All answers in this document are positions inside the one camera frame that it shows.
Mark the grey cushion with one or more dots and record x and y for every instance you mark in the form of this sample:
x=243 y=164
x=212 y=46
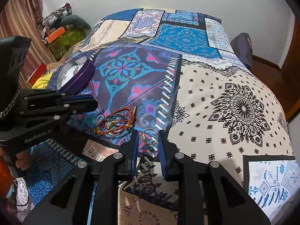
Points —
x=75 y=21

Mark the red cardboard box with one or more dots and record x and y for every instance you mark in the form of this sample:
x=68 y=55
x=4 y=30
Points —
x=37 y=73

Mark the yellow cloth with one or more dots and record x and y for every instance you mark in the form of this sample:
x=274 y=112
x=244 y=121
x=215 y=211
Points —
x=44 y=80

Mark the striped brown curtain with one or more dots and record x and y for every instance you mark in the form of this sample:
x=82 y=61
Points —
x=22 y=23

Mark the patterned patchwork bed blanket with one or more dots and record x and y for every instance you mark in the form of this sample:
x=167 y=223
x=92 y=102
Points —
x=211 y=103

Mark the person's left hand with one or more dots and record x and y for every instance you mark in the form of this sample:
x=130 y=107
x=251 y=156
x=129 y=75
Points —
x=22 y=160

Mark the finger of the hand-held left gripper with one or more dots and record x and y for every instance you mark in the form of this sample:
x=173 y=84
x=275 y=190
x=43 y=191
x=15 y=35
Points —
x=77 y=96
x=82 y=105

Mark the orange box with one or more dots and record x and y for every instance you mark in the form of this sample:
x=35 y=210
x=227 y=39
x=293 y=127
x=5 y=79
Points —
x=55 y=34

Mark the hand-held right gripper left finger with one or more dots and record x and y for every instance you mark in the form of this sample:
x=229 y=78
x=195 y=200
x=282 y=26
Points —
x=134 y=155

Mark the dark blue pillow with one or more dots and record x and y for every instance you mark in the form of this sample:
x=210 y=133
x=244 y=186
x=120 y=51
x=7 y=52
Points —
x=242 y=49

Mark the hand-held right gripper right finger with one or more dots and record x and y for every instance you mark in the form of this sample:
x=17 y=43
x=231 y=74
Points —
x=163 y=155

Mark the round purple tin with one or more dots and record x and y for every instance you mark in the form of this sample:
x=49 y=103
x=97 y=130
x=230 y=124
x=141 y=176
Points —
x=77 y=75

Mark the pile of clothes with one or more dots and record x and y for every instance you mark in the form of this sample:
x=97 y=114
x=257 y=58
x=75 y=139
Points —
x=56 y=15

